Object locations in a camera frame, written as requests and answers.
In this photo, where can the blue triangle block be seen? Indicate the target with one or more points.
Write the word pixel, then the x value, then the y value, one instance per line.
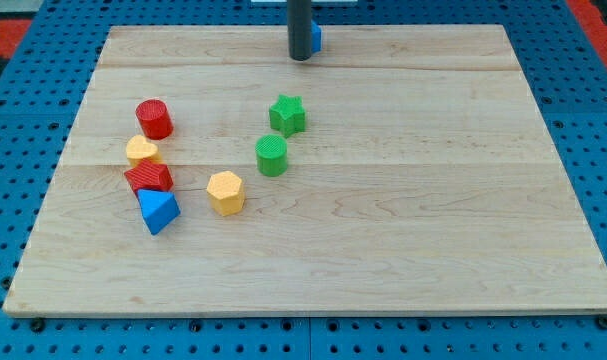
pixel 158 209

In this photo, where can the green cylinder block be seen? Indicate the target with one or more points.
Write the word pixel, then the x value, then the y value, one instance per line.
pixel 271 154

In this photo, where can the green star block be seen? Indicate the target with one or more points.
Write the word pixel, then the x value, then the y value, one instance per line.
pixel 287 115

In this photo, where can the yellow hexagon block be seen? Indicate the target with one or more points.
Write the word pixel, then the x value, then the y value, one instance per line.
pixel 226 193

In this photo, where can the light wooden board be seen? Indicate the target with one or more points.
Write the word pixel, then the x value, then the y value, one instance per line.
pixel 426 183

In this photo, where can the blue block behind rod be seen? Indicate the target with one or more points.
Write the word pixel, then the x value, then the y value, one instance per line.
pixel 316 33

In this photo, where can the red square block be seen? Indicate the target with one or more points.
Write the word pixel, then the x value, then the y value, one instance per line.
pixel 149 176

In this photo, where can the red cylinder block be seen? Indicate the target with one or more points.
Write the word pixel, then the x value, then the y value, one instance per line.
pixel 154 119

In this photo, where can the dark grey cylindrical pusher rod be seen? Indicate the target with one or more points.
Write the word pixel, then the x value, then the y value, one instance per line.
pixel 299 18

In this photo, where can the yellow heart block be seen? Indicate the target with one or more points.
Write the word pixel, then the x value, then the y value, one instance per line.
pixel 139 148

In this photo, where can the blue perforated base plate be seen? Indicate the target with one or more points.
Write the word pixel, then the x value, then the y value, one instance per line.
pixel 41 89

